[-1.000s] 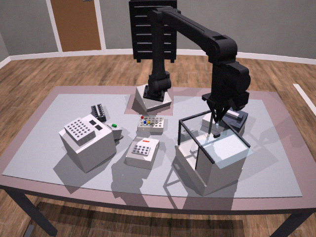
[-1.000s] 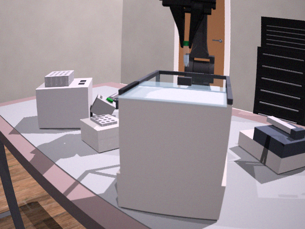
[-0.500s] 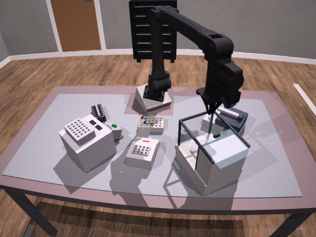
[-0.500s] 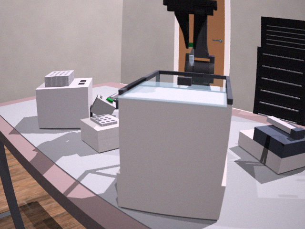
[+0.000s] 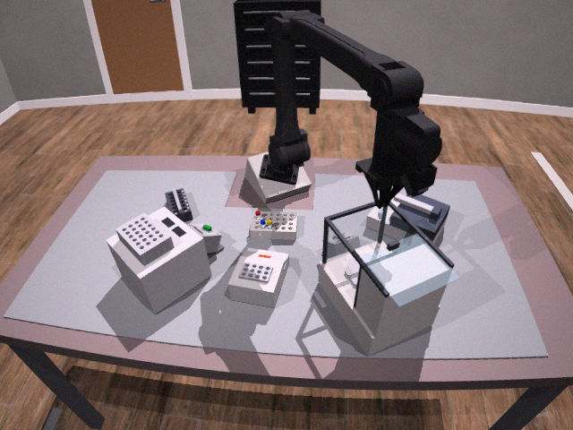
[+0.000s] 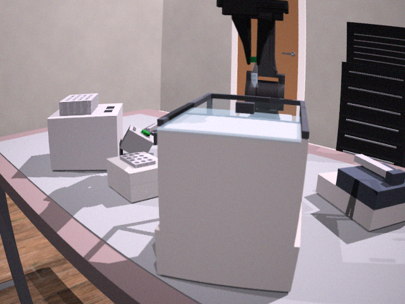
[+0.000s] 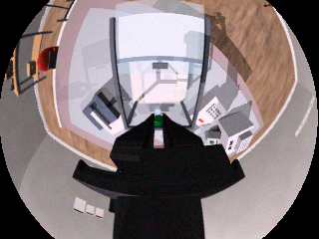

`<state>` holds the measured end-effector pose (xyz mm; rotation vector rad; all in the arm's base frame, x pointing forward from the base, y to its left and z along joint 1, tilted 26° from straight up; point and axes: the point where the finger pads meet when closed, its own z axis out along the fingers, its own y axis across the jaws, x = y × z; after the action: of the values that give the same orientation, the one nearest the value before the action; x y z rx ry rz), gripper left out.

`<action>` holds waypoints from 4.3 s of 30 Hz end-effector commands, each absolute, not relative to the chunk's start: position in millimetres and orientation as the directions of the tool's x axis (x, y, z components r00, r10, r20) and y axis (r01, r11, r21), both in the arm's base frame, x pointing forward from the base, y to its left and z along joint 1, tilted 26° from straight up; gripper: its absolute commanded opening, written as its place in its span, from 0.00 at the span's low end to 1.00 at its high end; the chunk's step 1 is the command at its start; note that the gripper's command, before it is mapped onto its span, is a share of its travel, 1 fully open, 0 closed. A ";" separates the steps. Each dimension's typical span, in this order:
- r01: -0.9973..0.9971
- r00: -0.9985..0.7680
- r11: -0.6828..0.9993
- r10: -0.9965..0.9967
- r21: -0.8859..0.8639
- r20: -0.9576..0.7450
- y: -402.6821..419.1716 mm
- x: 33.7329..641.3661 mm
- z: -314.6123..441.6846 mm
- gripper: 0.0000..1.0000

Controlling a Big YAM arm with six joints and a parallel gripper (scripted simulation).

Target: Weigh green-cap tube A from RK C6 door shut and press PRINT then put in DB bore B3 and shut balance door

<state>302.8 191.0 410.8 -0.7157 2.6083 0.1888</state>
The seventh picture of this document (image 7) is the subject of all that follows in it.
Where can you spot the light grey bench mat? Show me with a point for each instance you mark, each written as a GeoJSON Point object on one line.
{"type": "Point", "coordinates": [91, 72]}

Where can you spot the green-capped test tube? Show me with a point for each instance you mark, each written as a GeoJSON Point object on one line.
{"type": "Point", "coordinates": [158, 116]}

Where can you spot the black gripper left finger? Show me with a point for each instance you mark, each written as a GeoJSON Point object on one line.
{"type": "Point", "coordinates": [142, 134]}

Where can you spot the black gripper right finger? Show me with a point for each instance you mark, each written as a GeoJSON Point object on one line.
{"type": "Point", "coordinates": [175, 135]}

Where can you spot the grey block with round holes on top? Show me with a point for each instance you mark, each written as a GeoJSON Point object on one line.
{"type": "Point", "coordinates": [209, 106]}

